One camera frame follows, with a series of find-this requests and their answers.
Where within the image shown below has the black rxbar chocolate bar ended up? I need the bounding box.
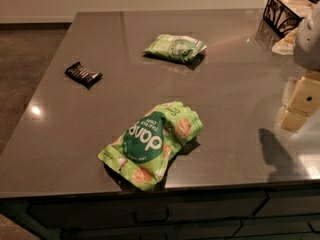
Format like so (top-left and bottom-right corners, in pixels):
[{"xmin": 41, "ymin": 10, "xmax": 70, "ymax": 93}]
[{"xmin": 65, "ymin": 62, "xmax": 103, "ymax": 89}]

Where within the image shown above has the dark drawer handle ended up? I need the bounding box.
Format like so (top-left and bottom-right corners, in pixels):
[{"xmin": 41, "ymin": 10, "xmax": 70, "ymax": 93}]
[{"xmin": 133, "ymin": 209, "xmax": 169, "ymax": 225}]

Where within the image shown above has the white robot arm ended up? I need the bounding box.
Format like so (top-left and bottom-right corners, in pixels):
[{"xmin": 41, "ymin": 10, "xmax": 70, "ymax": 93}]
[{"xmin": 272, "ymin": 0, "xmax": 320, "ymax": 132}]

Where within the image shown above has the black wire basket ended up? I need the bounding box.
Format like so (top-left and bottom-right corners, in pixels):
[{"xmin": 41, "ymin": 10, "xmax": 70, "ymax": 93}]
[{"xmin": 263, "ymin": 0, "xmax": 316, "ymax": 38}]

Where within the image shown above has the green dang chips bag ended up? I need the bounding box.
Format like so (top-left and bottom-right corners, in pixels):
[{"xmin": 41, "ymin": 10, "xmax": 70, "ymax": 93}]
[{"xmin": 98, "ymin": 101, "xmax": 203, "ymax": 191}]

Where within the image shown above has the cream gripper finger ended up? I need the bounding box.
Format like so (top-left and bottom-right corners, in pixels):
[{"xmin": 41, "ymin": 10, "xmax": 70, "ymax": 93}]
[{"xmin": 278, "ymin": 71, "xmax": 320, "ymax": 132}]

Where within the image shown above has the small green snack bag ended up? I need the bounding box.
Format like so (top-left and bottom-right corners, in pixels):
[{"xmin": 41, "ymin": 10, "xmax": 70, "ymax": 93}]
[{"xmin": 144, "ymin": 34, "xmax": 207, "ymax": 64}]

